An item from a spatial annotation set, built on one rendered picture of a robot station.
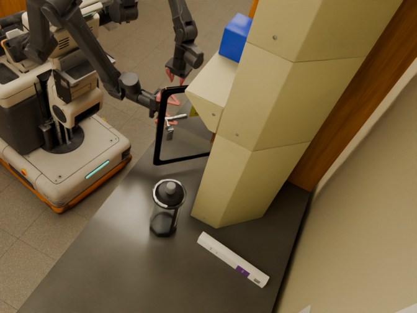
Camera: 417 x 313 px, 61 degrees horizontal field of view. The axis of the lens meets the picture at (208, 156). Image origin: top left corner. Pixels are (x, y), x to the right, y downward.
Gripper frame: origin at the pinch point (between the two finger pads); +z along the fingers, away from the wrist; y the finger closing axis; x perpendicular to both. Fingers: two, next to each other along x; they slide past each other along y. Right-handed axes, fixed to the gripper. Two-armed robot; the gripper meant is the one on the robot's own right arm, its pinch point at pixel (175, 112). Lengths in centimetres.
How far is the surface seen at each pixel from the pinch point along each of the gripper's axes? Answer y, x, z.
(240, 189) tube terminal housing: -0.9, -17.6, 33.1
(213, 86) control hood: 29.5, -13.0, 15.6
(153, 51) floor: -118, 172, -106
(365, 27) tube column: 57, -9, 43
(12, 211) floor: -118, -22, -90
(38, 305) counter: -27, -70, -6
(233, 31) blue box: 38.4, 0.6, 13.5
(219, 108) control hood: 28.8, -19.3, 20.2
